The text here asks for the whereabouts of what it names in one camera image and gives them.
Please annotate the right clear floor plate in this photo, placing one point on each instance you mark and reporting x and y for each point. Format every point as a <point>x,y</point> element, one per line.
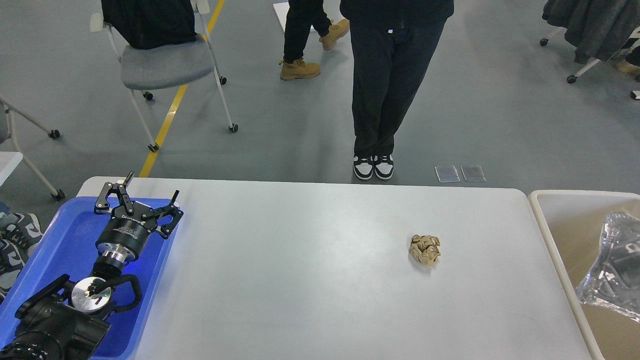
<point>473,173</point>

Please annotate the chair with grey coat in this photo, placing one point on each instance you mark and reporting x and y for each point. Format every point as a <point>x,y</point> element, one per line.
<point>596,28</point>

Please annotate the clear floor plate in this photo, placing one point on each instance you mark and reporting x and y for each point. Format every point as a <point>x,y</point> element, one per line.
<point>447,173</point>
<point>473,173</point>

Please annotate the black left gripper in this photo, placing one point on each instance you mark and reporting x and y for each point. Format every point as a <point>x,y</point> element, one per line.
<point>131,223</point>

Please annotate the crumpled brown paper ball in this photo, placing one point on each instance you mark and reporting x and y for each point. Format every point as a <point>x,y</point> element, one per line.
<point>425,249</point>

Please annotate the grey seat rolling chair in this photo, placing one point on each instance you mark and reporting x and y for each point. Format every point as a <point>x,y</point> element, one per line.
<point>169,66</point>

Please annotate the black jacket on chair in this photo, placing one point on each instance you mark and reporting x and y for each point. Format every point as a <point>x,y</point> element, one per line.
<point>149,24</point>

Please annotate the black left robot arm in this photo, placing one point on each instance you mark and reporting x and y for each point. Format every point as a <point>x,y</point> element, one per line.
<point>87,291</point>

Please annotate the person with tan boots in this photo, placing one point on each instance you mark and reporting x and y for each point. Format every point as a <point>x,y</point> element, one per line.
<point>303,15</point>

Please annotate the grey sneakers at left edge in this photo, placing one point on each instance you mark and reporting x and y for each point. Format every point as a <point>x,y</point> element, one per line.
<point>20,235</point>

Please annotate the person with black-white sneakers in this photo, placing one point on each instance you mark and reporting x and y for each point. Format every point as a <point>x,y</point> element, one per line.
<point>393,42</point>

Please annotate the white flat box on floor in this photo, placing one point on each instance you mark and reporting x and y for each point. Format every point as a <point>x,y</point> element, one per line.
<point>281,9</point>

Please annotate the left clear floor plate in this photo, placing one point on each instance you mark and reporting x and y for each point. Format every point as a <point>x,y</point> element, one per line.
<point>447,173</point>

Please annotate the aluminium foil tray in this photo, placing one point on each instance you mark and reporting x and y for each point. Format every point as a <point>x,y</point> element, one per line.
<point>613,281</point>

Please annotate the beige plastic bin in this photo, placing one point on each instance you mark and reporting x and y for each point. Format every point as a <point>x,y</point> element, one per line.
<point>571,222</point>

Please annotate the blue plastic tray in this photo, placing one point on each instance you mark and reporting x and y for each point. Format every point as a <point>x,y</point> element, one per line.
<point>68,247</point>

